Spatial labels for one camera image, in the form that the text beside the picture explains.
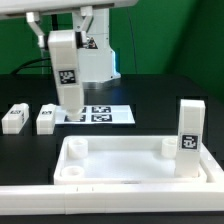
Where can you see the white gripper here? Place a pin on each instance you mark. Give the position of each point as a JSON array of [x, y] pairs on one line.
[[10, 9]]

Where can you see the white desk top tray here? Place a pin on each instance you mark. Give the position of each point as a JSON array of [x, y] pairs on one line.
[[119, 160]]

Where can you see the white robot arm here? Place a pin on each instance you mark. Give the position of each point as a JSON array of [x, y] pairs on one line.
[[97, 61]]

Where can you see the fiducial marker sheet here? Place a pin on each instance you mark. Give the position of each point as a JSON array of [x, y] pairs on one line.
[[99, 114]]

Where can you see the white L-shaped obstacle fence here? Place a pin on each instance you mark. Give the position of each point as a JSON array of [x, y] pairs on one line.
[[118, 198]]

